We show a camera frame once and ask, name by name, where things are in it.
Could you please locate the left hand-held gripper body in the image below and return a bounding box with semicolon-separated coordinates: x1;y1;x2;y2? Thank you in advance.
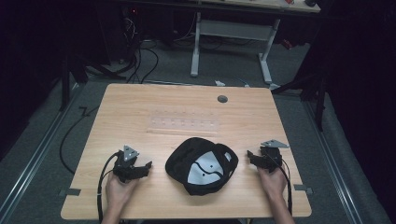
112;145;140;184

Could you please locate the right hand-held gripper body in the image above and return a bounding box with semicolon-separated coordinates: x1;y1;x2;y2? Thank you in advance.
259;139;290;174

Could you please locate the person's right hand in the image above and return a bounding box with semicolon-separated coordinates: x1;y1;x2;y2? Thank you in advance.
257;165;288;203

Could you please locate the person's left hand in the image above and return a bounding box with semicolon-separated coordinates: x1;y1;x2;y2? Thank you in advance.
105;173;141;213

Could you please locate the grey tape strip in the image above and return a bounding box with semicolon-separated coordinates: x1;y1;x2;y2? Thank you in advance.
293;184;314;196
58;188;82;198

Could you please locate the black baseball cap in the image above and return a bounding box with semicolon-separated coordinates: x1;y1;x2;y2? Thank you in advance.
164;136;240;197

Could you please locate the clear plastic sheet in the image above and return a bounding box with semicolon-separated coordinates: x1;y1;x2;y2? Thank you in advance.
147;107;219;135

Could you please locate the black metal stand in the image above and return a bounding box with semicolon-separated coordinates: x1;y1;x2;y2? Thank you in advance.
59;52;125;112
271;55;331;133

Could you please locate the white-framed desk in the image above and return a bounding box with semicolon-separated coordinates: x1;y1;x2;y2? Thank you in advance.
118;0;321;86

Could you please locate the left hand-held gripper black cable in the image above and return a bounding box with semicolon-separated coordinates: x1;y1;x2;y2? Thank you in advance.
96;151;121;224

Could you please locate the hand-held gripper black cable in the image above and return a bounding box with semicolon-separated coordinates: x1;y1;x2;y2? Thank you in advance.
96;151;121;224
276;157;293;217

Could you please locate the right hand-held gripper black cable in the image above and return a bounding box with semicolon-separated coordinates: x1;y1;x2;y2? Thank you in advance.
276;157;293;217

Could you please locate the metal floor rail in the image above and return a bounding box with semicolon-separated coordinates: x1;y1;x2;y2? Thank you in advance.
0;81;85;218
302;99;364;224

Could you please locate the black floor cable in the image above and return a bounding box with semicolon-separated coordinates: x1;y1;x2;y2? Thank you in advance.
59;105;101;175

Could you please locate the bundle of black cables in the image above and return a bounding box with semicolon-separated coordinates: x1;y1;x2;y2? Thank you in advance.
120;6;160;84

